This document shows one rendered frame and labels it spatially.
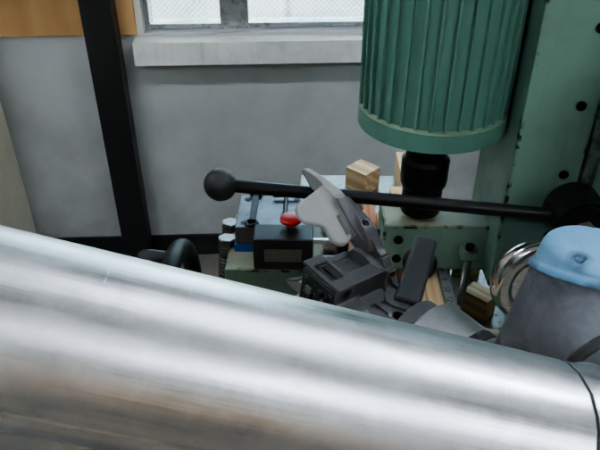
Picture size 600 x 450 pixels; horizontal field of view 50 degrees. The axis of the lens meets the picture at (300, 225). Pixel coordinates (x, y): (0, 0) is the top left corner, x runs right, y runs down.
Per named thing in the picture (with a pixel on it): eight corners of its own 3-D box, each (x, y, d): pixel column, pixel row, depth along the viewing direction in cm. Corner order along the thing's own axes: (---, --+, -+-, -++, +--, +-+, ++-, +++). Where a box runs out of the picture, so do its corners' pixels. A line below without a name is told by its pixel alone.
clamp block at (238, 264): (237, 258, 105) (235, 212, 100) (321, 260, 104) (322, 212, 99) (228, 320, 92) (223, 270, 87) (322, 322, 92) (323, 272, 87)
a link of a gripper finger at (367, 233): (345, 194, 63) (386, 274, 62) (355, 189, 64) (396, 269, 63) (320, 212, 67) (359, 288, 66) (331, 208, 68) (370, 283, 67)
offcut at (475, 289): (494, 313, 104) (498, 293, 102) (483, 323, 102) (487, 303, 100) (470, 301, 107) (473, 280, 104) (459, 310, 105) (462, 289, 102)
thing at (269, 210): (240, 216, 98) (238, 185, 95) (312, 217, 98) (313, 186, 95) (231, 270, 87) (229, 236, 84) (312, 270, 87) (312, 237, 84)
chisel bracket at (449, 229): (375, 247, 93) (379, 197, 89) (472, 248, 93) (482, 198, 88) (379, 279, 87) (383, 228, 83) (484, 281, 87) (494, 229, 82)
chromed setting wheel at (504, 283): (479, 312, 81) (495, 229, 74) (579, 312, 81) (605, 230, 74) (484, 328, 78) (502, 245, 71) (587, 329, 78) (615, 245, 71)
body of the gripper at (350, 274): (298, 254, 62) (388, 329, 54) (363, 229, 67) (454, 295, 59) (289, 313, 66) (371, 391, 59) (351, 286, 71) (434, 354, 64)
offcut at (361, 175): (345, 187, 118) (345, 166, 115) (359, 179, 120) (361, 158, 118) (364, 195, 115) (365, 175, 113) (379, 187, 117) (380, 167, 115)
